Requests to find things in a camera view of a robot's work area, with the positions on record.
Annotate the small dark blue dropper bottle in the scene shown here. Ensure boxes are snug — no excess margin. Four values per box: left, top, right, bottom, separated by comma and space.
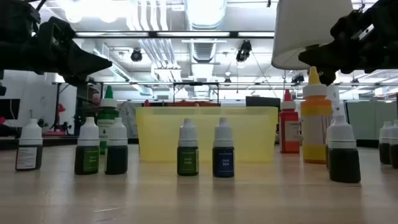
212, 117, 235, 179

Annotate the black metal frame stand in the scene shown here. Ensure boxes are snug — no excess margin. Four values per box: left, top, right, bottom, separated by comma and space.
173, 82, 220, 105

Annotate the yellow translucent plastic bin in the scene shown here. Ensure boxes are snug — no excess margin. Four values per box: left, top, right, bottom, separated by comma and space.
136, 106, 279, 163

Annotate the dark wall screen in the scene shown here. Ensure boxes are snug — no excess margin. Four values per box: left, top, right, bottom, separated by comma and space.
0, 98, 21, 121

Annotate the white patterned cloth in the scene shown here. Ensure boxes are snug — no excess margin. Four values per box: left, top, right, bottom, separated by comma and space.
118, 101, 138, 139

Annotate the black ceiling camera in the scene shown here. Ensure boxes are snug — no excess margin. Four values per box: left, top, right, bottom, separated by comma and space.
235, 39, 253, 63
291, 73, 306, 85
130, 48, 143, 63

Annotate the black computer monitor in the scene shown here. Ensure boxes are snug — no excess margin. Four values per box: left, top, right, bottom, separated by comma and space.
245, 96, 282, 108

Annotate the small white-label dropper bottle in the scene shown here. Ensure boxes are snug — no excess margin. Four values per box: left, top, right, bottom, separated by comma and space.
15, 118, 44, 171

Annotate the large yellow colouring bottle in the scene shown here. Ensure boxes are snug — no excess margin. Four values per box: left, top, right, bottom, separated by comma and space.
300, 66, 333, 164

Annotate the red object on far table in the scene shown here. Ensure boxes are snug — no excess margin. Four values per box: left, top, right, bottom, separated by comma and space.
167, 100, 220, 108

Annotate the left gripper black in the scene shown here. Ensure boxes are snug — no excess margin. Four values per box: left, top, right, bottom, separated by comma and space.
32, 40, 113, 87

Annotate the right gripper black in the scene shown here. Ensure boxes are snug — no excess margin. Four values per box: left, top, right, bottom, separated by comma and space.
298, 9, 379, 86

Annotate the small green-label dropper bottle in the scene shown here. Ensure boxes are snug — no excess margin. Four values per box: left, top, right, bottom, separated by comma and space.
74, 116, 101, 175
177, 118, 200, 177

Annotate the large green colouring bottle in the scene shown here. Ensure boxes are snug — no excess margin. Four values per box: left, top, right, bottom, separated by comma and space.
96, 85, 119, 156

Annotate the table lamp white shade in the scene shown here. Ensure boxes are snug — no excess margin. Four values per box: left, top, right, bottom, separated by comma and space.
271, 0, 354, 71

